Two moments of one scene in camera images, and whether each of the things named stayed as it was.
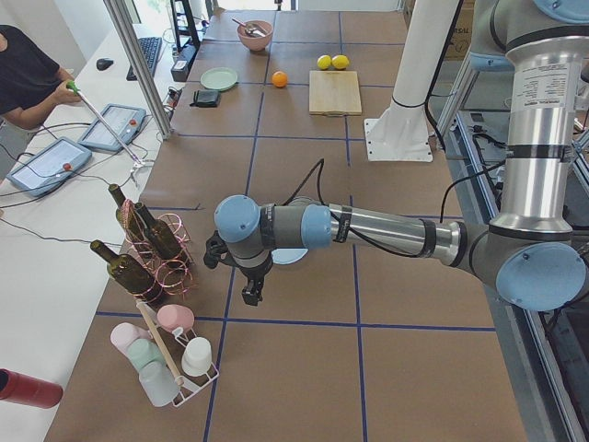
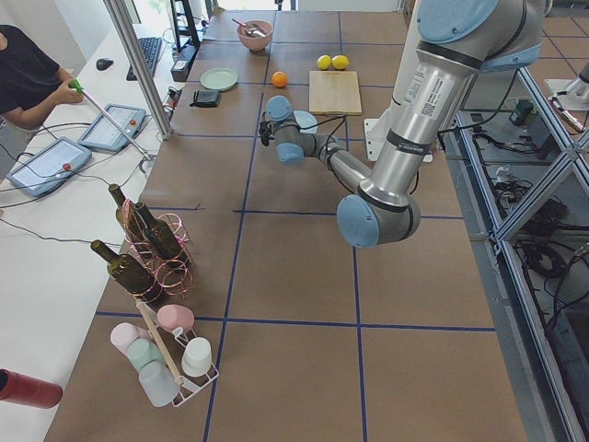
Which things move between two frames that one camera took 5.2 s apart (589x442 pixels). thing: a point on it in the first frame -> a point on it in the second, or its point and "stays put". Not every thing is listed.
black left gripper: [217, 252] -> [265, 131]
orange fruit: [279, 79] stays put
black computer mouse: [102, 63] stays put
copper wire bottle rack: [159, 250] stays put
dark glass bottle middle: [164, 240] stays put
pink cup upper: [173, 316] stays put
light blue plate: [287, 255] -> [306, 122]
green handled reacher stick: [74, 87] -> [75, 84]
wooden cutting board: [334, 93] stays put
